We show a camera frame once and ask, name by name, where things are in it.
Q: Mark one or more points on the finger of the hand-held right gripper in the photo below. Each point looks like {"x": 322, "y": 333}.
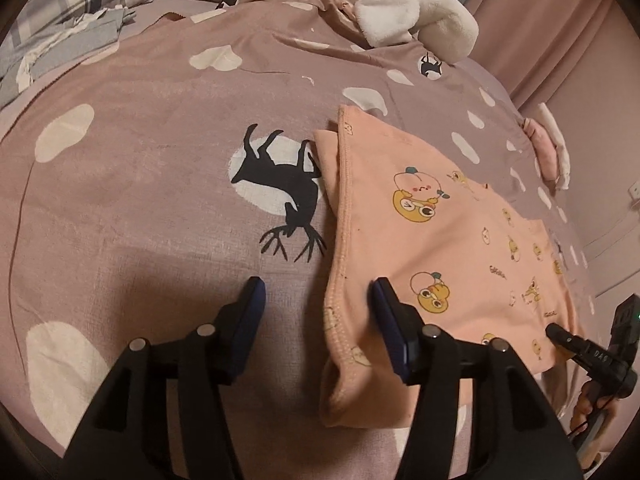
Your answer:
{"x": 567, "y": 345}

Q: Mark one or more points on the pink curtain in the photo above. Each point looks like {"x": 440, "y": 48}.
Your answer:
{"x": 540, "y": 20}

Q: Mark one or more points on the peach cartoon print garment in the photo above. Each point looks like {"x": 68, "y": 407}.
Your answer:
{"x": 450, "y": 240}

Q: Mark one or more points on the white plush blanket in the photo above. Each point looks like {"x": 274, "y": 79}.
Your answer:
{"x": 400, "y": 5}

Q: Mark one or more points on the white frayed cloth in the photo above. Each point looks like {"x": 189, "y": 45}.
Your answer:
{"x": 50, "y": 47}

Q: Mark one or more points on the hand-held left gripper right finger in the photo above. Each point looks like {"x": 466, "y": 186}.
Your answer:
{"x": 395, "y": 335}

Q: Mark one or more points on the person's right hand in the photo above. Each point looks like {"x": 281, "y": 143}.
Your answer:
{"x": 585, "y": 410}

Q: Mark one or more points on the lilac bed sheet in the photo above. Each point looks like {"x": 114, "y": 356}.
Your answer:
{"x": 150, "y": 10}

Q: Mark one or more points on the white wall socket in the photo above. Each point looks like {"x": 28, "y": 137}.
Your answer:
{"x": 634, "y": 191}

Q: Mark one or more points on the grey-blue cloth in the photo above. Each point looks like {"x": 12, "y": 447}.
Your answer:
{"x": 75, "y": 35}

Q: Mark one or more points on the mauve deer print blanket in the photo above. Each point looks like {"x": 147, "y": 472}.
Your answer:
{"x": 150, "y": 185}

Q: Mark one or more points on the pink and white folded cloth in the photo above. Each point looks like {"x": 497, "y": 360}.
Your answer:
{"x": 542, "y": 145}

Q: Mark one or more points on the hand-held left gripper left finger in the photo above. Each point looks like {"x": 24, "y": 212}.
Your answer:
{"x": 250, "y": 330}

